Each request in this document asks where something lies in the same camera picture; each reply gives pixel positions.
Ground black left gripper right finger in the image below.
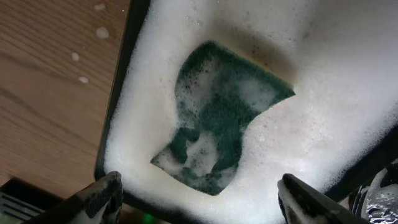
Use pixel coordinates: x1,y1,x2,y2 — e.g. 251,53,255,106
277,174,368,224

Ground black rectangular foam tray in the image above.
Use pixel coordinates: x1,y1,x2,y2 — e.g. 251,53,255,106
95,0,397,223

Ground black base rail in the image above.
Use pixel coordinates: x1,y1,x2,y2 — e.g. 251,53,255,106
1,177,63,223

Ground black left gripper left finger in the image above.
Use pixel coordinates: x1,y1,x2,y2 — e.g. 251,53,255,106
26,171,123,224

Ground yellow blue sponge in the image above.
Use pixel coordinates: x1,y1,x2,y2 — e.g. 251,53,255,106
150,41,295,196

